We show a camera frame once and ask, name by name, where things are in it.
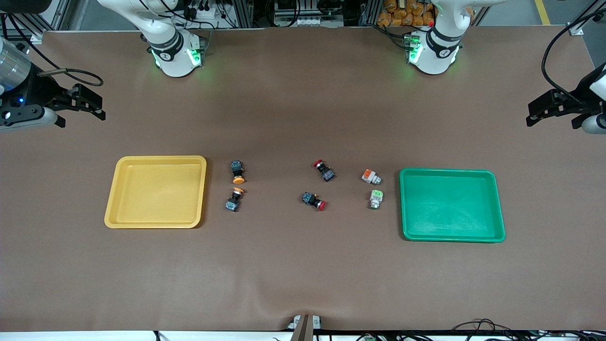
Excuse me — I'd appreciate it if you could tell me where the yellow plastic tray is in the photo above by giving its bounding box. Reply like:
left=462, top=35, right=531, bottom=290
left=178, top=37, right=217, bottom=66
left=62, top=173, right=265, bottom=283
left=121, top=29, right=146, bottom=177
left=104, top=155, right=207, bottom=229

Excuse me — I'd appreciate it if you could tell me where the green plastic tray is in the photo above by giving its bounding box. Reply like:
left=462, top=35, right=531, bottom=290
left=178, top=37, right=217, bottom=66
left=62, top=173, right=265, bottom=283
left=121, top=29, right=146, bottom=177
left=399, top=168, right=506, bottom=243

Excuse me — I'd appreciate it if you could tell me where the white power strip with plugs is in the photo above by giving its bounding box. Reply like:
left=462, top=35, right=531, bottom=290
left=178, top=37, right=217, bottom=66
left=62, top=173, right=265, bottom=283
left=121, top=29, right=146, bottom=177
left=187, top=4, right=224, bottom=20

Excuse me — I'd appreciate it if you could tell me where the pile of orange items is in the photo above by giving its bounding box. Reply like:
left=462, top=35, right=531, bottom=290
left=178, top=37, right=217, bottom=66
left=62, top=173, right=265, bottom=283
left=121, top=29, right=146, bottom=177
left=377, top=0, right=435, bottom=27

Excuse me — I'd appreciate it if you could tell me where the long white power strip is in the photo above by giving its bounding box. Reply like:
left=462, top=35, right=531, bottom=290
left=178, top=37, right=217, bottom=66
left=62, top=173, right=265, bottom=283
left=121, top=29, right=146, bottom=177
left=274, top=16, right=342, bottom=27

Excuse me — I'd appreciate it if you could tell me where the brown table mat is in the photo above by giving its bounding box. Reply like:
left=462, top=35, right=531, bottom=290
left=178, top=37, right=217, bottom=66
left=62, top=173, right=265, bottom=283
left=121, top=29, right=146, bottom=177
left=0, top=26, right=606, bottom=332

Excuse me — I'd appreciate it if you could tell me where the metal table clamp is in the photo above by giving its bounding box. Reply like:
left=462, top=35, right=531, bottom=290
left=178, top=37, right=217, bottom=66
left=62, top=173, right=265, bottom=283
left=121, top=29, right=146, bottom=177
left=287, top=314, right=322, bottom=341

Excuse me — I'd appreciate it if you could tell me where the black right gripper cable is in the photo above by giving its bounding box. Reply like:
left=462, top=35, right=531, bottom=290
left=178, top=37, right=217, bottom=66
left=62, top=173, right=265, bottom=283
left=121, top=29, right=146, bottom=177
left=38, top=68, right=104, bottom=88

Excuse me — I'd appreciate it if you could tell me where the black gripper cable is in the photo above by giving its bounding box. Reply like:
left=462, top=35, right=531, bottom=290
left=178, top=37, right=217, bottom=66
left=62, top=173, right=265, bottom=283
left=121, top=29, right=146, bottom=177
left=38, top=68, right=104, bottom=88
left=541, top=7, right=606, bottom=107

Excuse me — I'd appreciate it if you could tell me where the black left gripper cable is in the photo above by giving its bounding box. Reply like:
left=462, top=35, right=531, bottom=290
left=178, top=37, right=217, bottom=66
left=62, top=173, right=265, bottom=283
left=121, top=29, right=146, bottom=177
left=541, top=7, right=606, bottom=107

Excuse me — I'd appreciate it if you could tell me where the aluminium frame profile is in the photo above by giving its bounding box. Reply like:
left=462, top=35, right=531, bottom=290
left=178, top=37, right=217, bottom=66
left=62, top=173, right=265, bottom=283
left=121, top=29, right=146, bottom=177
left=0, top=13, right=64, bottom=44
left=568, top=0, right=606, bottom=36

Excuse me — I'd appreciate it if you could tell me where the black cable bundle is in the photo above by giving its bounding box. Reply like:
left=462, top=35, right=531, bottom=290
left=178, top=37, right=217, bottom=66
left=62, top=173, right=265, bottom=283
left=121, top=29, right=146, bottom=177
left=450, top=318, right=606, bottom=341

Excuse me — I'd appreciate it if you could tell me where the red push button switch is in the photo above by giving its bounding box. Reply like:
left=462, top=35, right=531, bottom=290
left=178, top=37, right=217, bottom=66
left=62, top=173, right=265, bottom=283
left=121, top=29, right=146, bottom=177
left=302, top=191, right=327, bottom=211
left=313, top=159, right=336, bottom=182

